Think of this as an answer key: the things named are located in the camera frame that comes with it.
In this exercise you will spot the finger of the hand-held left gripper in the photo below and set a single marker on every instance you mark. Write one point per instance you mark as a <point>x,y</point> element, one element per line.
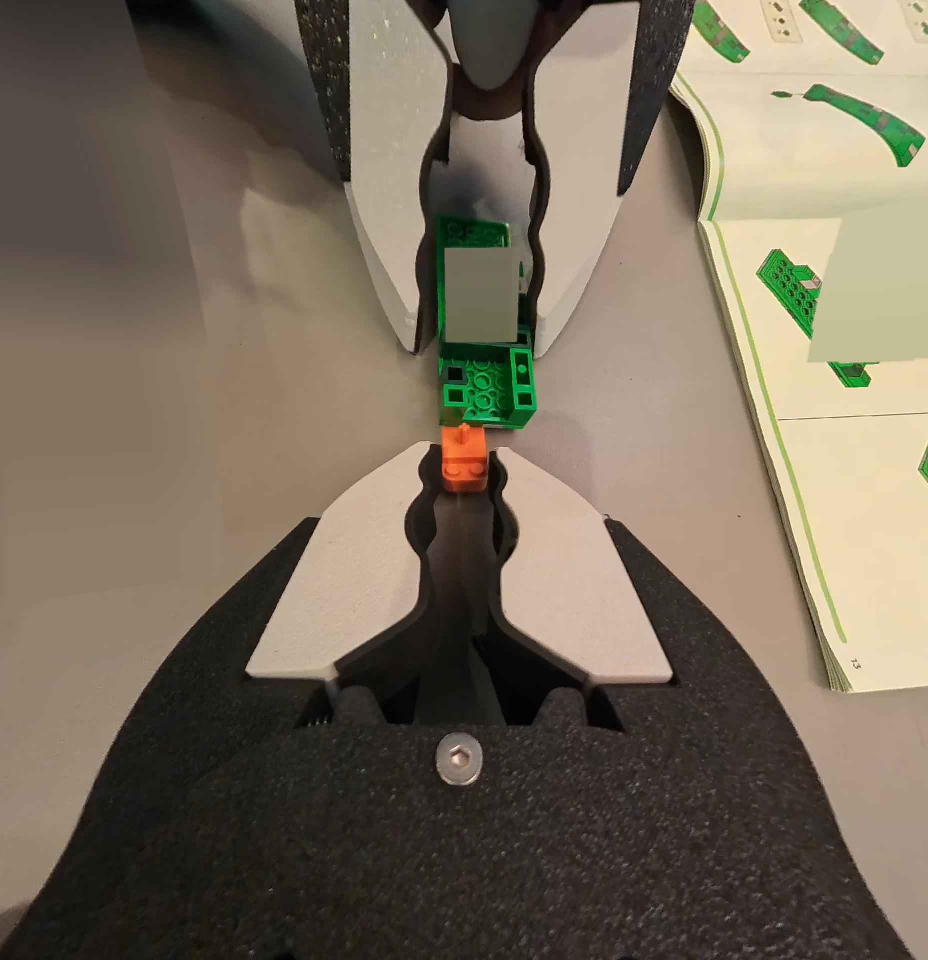
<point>584,150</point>
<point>389,150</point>

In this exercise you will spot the green toy brick assembly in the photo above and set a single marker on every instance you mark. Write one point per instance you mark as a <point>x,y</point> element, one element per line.
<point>485,391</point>

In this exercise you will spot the toy brick instruction booklet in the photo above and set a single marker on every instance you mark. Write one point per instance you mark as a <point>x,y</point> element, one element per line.
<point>853,495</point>

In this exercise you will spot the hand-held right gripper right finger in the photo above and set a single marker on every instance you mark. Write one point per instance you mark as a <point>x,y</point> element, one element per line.
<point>576,585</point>

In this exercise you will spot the orange toy brick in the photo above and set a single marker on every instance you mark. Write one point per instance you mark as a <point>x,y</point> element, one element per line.
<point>462,459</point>

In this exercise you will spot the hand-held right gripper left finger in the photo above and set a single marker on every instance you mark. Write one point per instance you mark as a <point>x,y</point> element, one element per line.
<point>344,585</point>

